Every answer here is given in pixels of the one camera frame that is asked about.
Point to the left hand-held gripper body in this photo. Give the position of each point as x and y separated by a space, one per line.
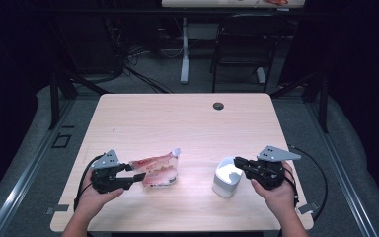
107 174

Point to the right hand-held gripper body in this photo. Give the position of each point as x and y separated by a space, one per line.
269 171

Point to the white flip-lid container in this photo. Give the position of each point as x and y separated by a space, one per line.
225 184

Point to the person's right hand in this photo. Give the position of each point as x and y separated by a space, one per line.
279 197

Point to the person's left hand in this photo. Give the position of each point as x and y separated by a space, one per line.
92 200

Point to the black floor socket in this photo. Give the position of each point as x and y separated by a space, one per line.
61 141

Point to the black metal stand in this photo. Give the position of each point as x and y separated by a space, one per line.
54 98
324 105

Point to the grey fabric sheet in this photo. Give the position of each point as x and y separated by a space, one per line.
368 171

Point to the black folding chair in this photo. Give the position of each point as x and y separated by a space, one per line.
243 46

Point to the white-legged desk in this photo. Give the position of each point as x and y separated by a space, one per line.
185 49

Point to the orange object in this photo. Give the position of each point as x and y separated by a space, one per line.
276 2

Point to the aluminium floor rail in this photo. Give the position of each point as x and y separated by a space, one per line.
29 171
342 171

